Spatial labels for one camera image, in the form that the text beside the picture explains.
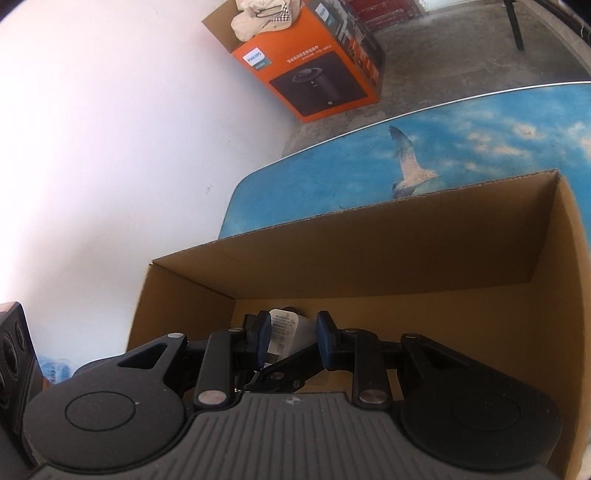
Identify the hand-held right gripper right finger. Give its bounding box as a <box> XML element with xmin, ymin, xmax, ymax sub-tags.
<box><xmin>315</xmin><ymin>311</ymin><xmax>469</xmax><ymax>409</ymax></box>

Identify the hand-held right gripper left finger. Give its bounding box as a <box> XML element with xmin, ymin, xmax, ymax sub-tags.
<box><xmin>115</xmin><ymin>311</ymin><xmax>278</xmax><ymax>409</ymax></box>

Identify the white labelled power adapter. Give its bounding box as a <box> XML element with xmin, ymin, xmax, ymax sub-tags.
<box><xmin>268</xmin><ymin>308</ymin><xmax>319</xmax><ymax>366</ymax></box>

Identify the brown cardboard box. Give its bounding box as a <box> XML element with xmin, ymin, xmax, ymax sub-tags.
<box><xmin>127</xmin><ymin>168</ymin><xmax>591</xmax><ymax>480</ymax></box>

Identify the blue plastic bag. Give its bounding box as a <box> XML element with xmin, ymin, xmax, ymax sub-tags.
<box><xmin>37</xmin><ymin>353</ymin><xmax>75</xmax><ymax>386</ymax></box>

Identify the black speaker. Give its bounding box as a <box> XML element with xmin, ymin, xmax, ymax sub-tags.
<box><xmin>0</xmin><ymin>301</ymin><xmax>47</xmax><ymax>469</ymax></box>

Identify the orange appliance box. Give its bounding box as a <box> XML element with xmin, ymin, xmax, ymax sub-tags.
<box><xmin>202</xmin><ymin>0</ymin><xmax>386</xmax><ymax>124</ymax></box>

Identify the beige cloth hat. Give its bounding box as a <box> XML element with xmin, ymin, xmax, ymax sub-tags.
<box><xmin>231</xmin><ymin>0</ymin><xmax>303</xmax><ymax>41</ymax></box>

